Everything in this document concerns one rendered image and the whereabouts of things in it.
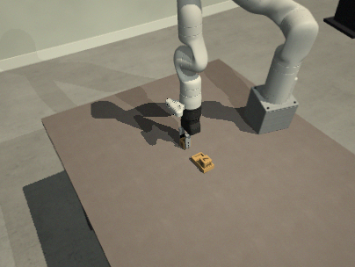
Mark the orange number cube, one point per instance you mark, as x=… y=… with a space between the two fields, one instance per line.
x=182 y=142
x=205 y=161

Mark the orange open tray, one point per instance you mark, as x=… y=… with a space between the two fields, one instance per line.
x=196 y=158

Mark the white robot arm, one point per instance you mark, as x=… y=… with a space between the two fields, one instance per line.
x=294 y=20

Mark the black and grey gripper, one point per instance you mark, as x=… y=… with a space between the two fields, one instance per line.
x=189 y=109

